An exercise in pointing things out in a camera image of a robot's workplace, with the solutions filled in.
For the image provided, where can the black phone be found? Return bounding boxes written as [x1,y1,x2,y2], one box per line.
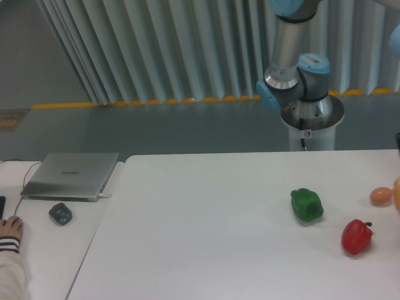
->
[0,196,6,219]

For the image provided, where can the brown egg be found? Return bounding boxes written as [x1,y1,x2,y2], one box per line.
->
[369,187,393,206]

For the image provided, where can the silver closed laptop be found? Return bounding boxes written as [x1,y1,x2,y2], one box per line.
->
[21,152,119,202]

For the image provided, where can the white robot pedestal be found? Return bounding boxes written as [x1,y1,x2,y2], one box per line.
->
[281,95,344,151]

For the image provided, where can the orange yellow fruit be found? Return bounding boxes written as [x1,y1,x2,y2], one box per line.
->
[392,176,400,213]

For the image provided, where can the beige sleeved forearm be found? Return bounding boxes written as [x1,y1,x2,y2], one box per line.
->
[1,236,27,299]

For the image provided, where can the black base cable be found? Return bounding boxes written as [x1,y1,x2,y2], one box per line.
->
[298,117,308,152]

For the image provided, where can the grey laptop cable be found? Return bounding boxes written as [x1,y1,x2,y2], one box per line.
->
[0,159,43,217]

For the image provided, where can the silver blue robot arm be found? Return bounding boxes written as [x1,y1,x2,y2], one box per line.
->
[256,1,399,109]

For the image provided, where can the person's hand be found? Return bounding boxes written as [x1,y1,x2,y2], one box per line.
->
[1,216,23,248]

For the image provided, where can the green bell pepper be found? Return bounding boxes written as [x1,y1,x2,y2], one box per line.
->
[291,188,324,222]

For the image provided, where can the red bell pepper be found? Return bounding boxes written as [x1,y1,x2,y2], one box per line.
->
[341,219,373,256]

